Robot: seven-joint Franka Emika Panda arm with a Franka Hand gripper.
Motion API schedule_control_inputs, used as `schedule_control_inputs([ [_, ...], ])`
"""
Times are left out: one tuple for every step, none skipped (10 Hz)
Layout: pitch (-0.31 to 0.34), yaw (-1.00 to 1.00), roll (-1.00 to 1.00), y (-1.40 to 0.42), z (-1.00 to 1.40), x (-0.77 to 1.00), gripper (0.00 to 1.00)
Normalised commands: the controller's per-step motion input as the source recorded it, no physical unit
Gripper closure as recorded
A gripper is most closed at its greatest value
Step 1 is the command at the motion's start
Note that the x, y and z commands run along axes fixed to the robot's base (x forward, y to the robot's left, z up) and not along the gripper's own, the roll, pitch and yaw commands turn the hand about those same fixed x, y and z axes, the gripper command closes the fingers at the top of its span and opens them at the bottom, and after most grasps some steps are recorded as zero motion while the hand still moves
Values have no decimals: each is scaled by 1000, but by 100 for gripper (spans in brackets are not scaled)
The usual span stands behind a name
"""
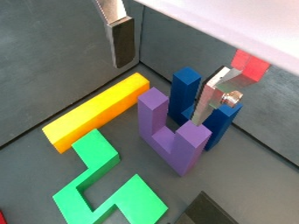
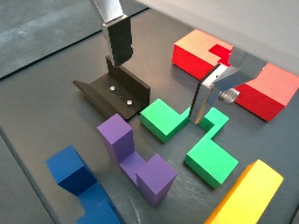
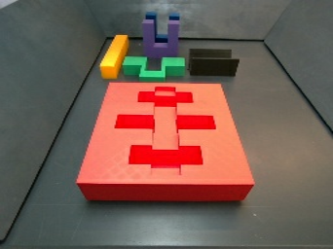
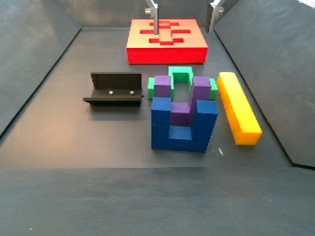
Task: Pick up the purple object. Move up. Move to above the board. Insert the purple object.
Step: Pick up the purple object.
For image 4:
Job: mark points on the red slotted board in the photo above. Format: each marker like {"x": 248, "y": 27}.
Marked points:
{"x": 178, "y": 45}

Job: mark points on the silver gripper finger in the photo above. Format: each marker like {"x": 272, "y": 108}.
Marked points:
{"x": 153, "y": 11}
{"x": 214, "y": 11}

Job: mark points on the blue U-shaped block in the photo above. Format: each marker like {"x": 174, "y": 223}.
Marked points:
{"x": 190, "y": 138}

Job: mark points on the purple U-shaped block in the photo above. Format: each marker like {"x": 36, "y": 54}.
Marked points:
{"x": 182, "y": 112}

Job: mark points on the green U-shaped block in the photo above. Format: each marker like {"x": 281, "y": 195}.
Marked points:
{"x": 180, "y": 74}

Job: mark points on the yellow long block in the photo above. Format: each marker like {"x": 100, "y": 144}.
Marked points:
{"x": 242, "y": 119}

